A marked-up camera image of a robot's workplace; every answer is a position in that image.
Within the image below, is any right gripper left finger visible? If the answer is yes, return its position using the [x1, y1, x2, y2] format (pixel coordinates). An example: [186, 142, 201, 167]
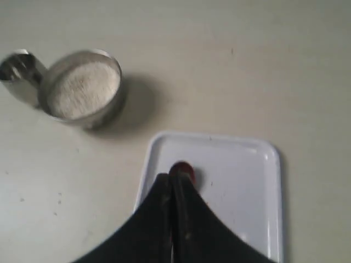
[76, 174, 172, 262]

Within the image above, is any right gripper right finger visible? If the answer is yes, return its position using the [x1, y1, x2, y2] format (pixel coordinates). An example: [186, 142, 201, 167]
[170, 169, 272, 262]

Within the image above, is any dark red wooden spoon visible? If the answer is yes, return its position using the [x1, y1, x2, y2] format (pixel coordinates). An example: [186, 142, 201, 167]
[169, 161, 196, 185]

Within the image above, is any steel bowl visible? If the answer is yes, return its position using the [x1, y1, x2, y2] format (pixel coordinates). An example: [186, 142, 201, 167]
[38, 49, 126, 129]

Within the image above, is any white rice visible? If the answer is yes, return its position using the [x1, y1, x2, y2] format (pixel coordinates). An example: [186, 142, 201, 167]
[48, 62, 121, 119]

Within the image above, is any steel cup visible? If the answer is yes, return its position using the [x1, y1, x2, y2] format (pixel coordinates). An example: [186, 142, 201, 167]
[1, 49, 47, 108]

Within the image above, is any white plastic tray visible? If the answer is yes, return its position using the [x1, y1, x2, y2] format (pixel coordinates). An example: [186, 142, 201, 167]
[136, 131, 284, 262]

